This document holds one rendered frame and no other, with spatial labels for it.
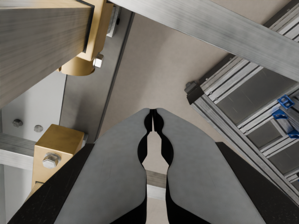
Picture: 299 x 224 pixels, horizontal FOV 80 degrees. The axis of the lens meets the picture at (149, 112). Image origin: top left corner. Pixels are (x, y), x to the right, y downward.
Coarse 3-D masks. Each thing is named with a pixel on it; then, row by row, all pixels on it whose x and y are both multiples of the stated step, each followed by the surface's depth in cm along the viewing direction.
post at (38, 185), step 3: (36, 183) 26; (39, 183) 26; (42, 183) 26; (36, 186) 26; (39, 186) 26; (33, 189) 25; (36, 189) 25; (30, 192) 25; (33, 192) 25; (30, 195) 25; (27, 198) 24; (24, 201) 24
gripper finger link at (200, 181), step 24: (168, 120) 10; (168, 144) 9; (192, 144) 8; (168, 168) 7; (192, 168) 7; (216, 168) 7; (168, 192) 6; (192, 192) 6; (216, 192) 6; (240, 192) 6; (168, 216) 7; (192, 216) 6; (216, 216) 5; (240, 216) 5
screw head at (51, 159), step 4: (48, 152) 23; (52, 152) 23; (44, 156) 24; (48, 156) 23; (52, 156) 23; (56, 156) 24; (60, 156) 24; (44, 160) 23; (48, 160) 23; (52, 160) 23; (56, 160) 23; (60, 160) 24; (44, 164) 23; (48, 164) 23; (52, 164) 23; (56, 164) 23
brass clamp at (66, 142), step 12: (48, 132) 25; (60, 132) 26; (72, 132) 27; (36, 144) 23; (48, 144) 24; (60, 144) 24; (72, 144) 25; (36, 156) 24; (72, 156) 24; (36, 168) 25; (48, 168) 25; (36, 180) 26
